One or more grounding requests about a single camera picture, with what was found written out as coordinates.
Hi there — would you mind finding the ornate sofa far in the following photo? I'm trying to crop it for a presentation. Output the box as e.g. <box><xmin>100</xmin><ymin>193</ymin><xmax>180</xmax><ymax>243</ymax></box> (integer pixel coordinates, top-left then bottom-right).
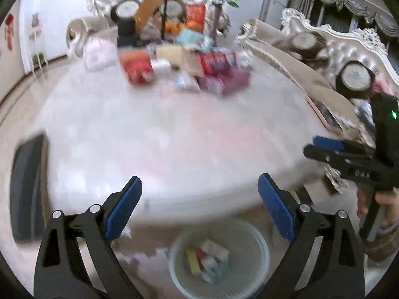
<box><xmin>66</xmin><ymin>0</ymin><xmax>216</xmax><ymax>59</ymax></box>

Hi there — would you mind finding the white tissue pack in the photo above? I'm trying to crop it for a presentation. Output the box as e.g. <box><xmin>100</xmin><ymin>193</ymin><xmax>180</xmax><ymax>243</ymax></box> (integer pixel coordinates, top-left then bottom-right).
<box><xmin>150</xmin><ymin>59</ymin><xmax>173</xmax><ymax>78</ymax></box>

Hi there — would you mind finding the round cushion sofa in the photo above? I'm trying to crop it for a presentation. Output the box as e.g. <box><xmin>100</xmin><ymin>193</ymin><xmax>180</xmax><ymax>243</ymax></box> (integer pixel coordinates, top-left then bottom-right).
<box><xmin>110</xmin><ymin>0</ymin><xmax>141</xmax><ymax>23</ymax></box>
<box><xmin>335</xmin><ymin>61</ymin><xmax>375</xmax><ymax>100</ymax></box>

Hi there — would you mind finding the black tripod stand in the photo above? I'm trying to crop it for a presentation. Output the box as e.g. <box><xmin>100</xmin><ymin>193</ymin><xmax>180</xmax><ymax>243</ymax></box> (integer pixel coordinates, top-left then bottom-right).
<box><xmin>159</xmin><ymin>0</ymin><xmax>181</xmax><ymax>41</ymax></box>

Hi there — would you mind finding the round cushion right sofa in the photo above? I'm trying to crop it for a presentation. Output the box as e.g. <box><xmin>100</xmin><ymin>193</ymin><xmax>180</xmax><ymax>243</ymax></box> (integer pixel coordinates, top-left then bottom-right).
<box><xmin>335</xmin><ymin>61</ymin><xmax>375</xmax><ymax>100</ymax></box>

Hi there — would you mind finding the red toothpaste box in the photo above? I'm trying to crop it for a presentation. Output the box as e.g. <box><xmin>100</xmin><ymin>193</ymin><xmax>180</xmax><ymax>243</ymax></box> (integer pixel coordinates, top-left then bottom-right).
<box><xmin>198</xmin><ymin>51</ymin><xmax>237</xmax><ymax>76</ymax></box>

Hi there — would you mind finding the pink cloth on sofa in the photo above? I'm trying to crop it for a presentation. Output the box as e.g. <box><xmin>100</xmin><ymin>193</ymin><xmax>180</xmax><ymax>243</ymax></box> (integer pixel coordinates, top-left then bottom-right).
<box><xmin>372</xmin><ymin>76</ymin><xmax>394</xmax><ymax>95</ymax></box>

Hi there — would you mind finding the ornate sofa right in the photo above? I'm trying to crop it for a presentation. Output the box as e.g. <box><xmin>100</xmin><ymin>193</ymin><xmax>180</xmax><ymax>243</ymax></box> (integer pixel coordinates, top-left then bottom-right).
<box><xmin>236</xmin><ymin>8</ymin><xmax>398</xmax><ymax>124</ymax></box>

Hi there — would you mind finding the orange box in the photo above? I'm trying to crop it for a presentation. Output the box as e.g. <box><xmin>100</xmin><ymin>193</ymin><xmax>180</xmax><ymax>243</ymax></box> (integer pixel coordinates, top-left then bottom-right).
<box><xmin>119</xmin><ymin>50</ymin><xmax>153</xmax><ymax>73</ymax></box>

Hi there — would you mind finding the ornate sofa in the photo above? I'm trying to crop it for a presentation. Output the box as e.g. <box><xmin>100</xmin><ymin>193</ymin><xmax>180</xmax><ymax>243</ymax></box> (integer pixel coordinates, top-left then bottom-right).
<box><xmin>66</xmin><ymin>0</ymin><xmax>216</xmax><ymax>59</ymax></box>
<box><xmin>236</xmin><ymin>8</ymin><xmax>398</xmax><ymax>124</ymax></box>

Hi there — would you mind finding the magenta pink box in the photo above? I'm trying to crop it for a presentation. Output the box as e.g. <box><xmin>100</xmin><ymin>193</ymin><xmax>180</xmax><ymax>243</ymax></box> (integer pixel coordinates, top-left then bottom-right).
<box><xmin>198</xmin><ymin>68</ymin><xmax>251</xmax><ymax>96</ymax></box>

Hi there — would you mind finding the pale green wastebasket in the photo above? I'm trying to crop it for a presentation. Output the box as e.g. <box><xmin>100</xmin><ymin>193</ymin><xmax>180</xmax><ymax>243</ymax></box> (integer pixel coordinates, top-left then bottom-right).
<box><xmin>168</xmin><ymin>219</ymin><xmax>271</xmax><ymax>298</ymax></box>

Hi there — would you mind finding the red snack packet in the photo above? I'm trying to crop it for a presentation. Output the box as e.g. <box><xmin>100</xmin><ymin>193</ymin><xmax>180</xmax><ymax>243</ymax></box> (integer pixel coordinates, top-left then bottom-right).
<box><xmin>127</xmin><ymin>65</ymin><xmax>155</xmax><ymax>85</ymax></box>

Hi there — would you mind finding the round cushion far sofa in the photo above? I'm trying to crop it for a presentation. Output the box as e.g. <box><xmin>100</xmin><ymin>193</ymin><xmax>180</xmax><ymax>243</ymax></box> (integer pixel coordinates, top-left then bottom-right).
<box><xmin>110</xmin><ymin>0</ymin><xmax>141</xmax><ymax>23</ymax></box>

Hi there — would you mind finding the person right hand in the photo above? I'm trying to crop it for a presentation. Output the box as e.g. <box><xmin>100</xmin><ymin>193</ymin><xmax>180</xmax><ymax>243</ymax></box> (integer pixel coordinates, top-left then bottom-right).
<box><xmin>357</xmin><ymin>188</ymin><xmax>398</xmax><ymax>229</ymax></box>

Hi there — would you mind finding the cardboard box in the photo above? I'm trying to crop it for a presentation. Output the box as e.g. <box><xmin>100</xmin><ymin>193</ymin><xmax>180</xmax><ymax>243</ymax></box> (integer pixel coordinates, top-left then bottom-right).
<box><xmin>156</xmin><ymin>45</ymin><xmax>203</xmax><ymax>76</ymax></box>

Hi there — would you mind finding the red wall ornament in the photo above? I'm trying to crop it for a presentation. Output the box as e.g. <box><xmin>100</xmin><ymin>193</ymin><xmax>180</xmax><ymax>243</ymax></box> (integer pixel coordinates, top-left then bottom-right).
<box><xmin>5</xmin><ymin>13</ymin><xmax>14</xmax><ymax>51</ymax></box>

